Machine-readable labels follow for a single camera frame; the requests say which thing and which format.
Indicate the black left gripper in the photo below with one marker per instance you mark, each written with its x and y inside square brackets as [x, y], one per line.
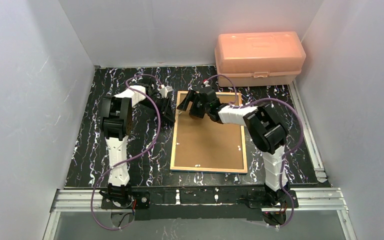
[160, 103]

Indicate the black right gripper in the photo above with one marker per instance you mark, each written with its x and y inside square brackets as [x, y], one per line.
[196, 102]

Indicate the brown cardboard backing board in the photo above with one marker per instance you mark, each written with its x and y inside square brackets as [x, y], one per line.
[208, 142]

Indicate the blue wooden picture frame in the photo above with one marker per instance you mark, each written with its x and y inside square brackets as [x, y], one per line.
[173, 139]

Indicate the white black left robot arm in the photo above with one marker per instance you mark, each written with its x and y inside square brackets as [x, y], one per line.
[116, 124]

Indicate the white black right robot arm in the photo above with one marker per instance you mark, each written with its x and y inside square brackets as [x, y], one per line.
[265, 129]

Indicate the orange translucent plastic box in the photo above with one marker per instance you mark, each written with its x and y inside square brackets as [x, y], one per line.
[258, 58]

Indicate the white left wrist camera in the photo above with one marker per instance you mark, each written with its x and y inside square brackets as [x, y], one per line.
[164, 90]

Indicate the aluminium rail base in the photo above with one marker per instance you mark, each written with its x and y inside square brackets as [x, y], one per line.
[198, 213]

